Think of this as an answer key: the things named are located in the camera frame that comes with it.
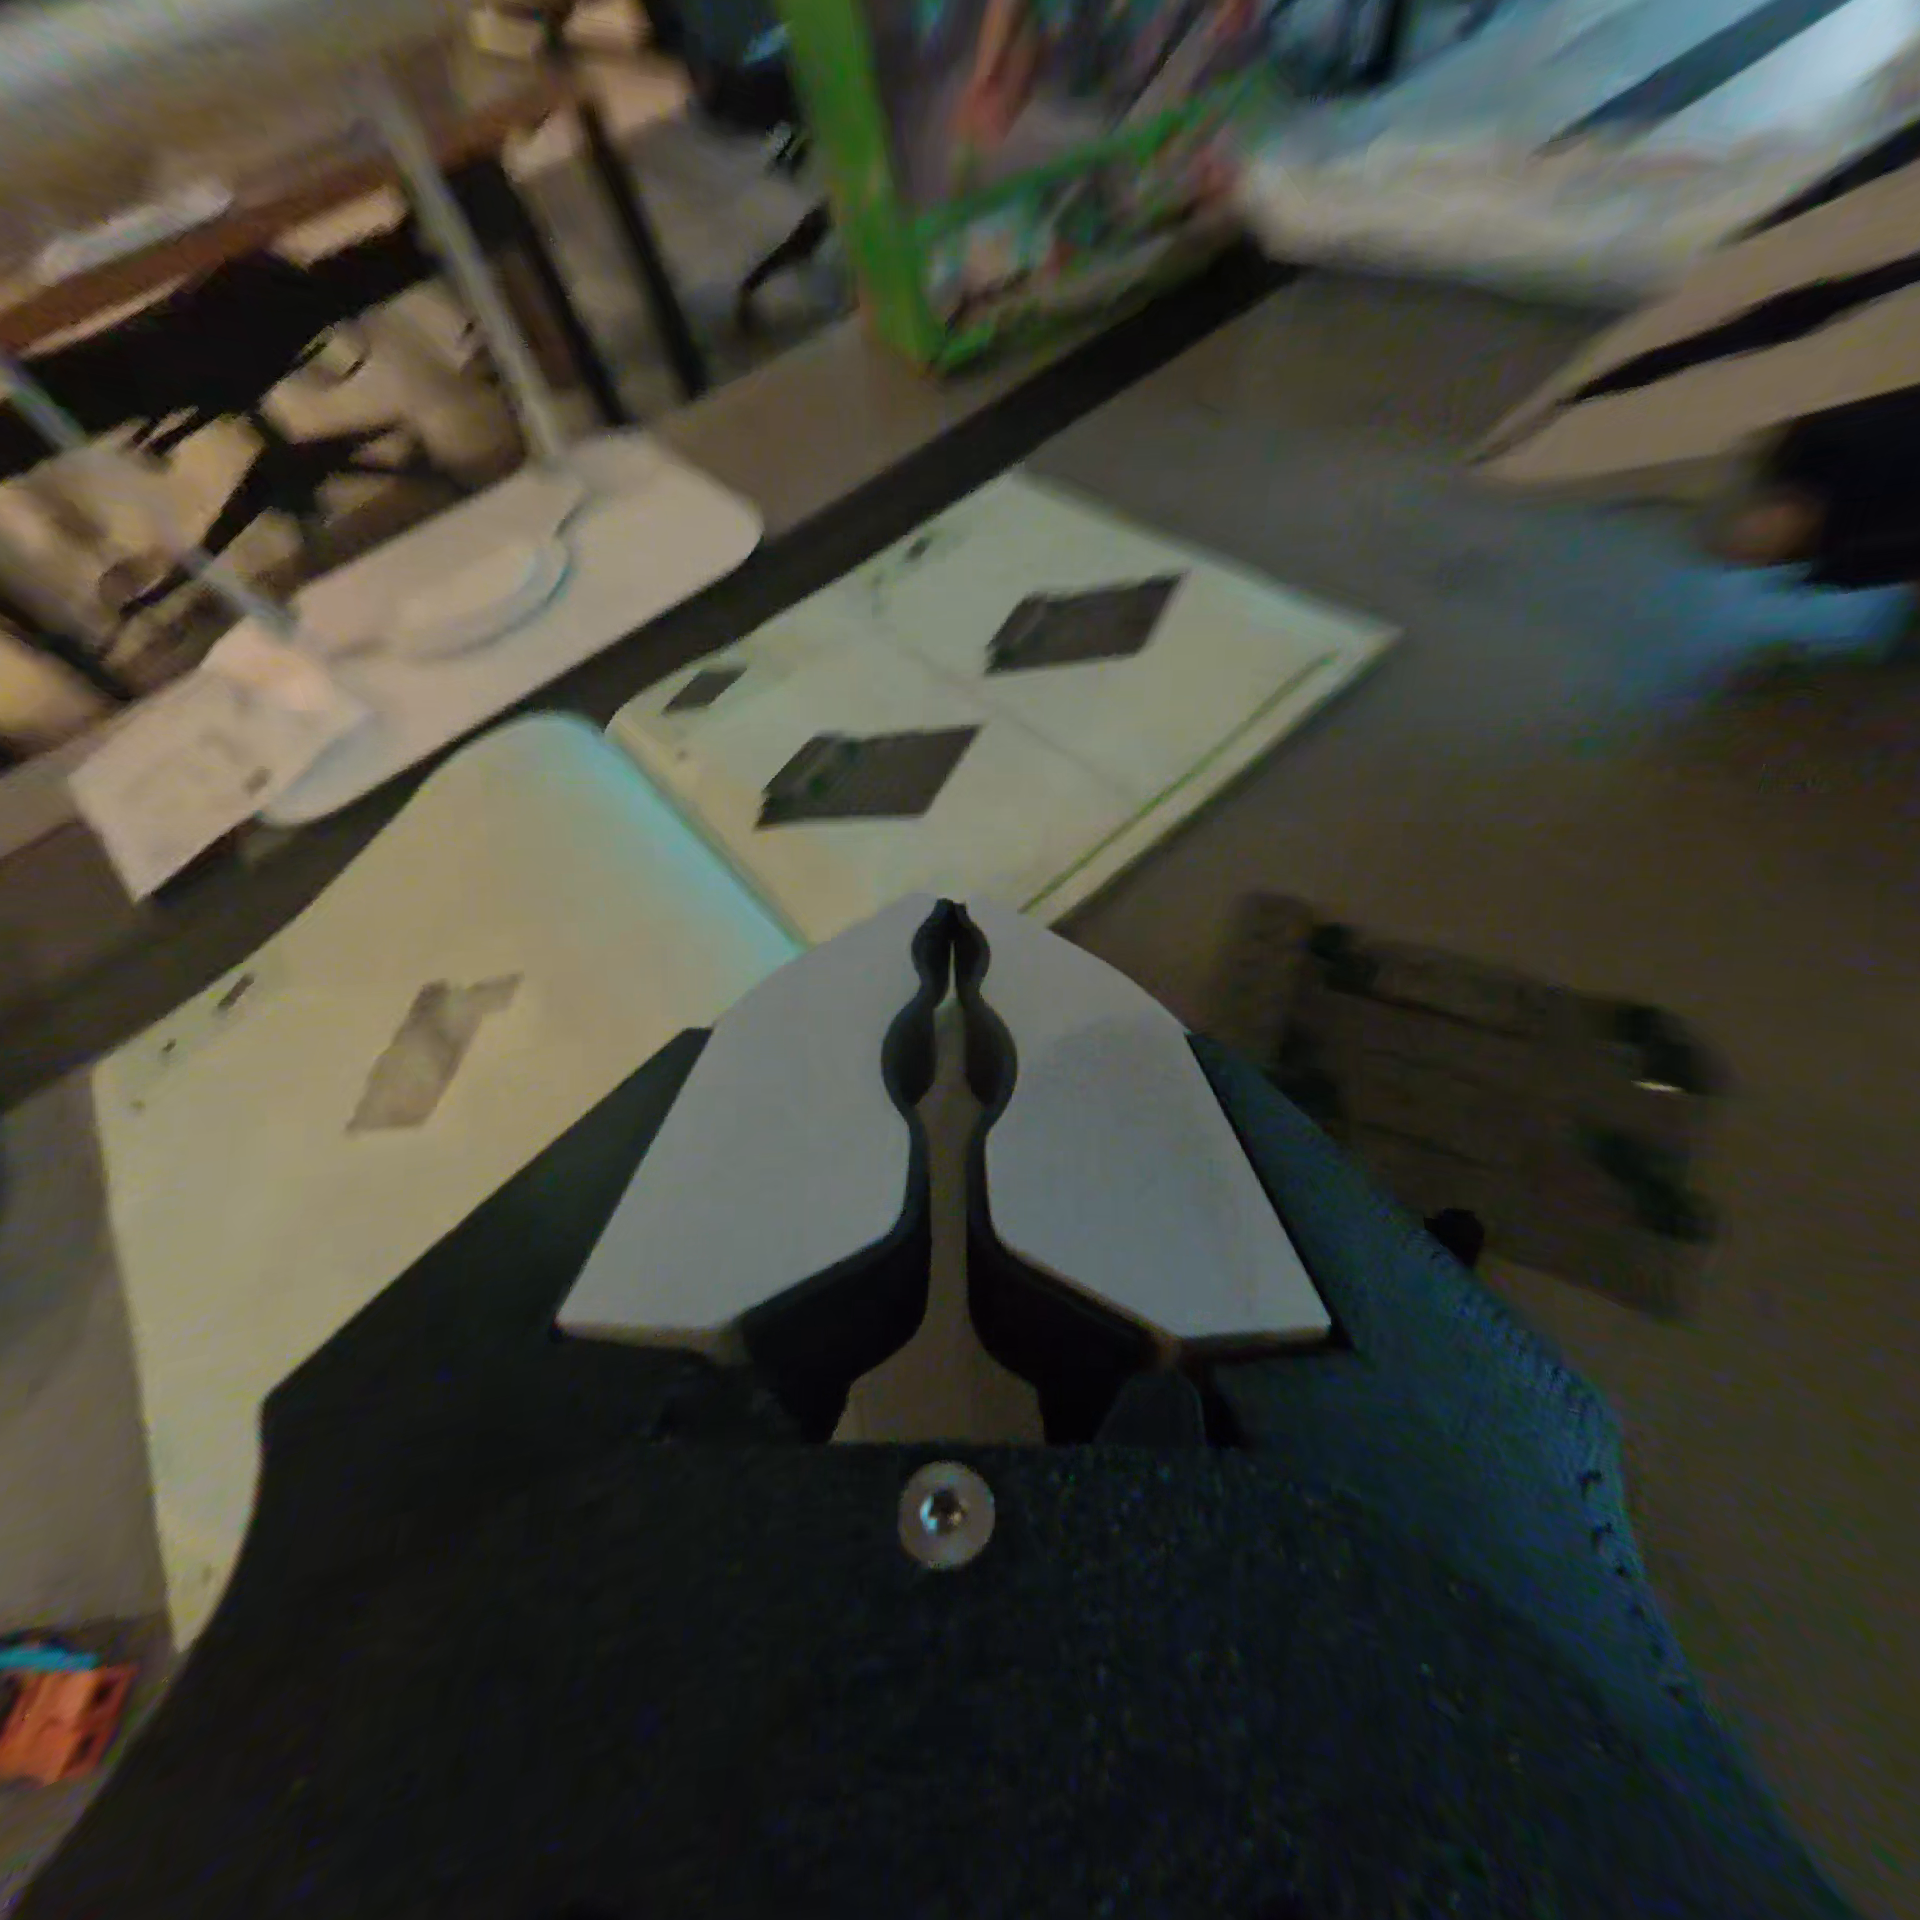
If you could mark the wooden-edged side desk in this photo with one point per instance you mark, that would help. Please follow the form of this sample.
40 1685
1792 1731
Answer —
300 182

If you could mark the crumpled white paper bag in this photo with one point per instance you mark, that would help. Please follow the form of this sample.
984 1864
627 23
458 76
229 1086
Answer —
1501 182

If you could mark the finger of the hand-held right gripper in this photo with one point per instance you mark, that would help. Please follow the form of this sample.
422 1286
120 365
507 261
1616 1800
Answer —
1800 270
1725 421

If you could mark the black office chair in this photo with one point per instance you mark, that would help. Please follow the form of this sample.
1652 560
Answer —
226 324

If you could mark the white printed leaflet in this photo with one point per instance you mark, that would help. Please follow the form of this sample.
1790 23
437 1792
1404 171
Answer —
212 765

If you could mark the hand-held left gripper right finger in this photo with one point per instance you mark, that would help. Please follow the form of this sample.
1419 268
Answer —
1141 1172

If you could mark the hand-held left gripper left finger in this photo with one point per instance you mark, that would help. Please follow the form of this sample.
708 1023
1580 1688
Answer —
751 1172

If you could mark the white instruction booklet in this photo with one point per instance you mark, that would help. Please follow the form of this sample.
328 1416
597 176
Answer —
525 901

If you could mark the grey studded building baseplate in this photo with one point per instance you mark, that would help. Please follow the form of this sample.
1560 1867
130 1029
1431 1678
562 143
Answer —
1471 1079

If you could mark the colourful green-edged toy box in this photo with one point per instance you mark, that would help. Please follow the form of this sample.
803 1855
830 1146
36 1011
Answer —
1020 182

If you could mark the adjoining grey table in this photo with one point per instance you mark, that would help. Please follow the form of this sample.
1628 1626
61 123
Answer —
781 405

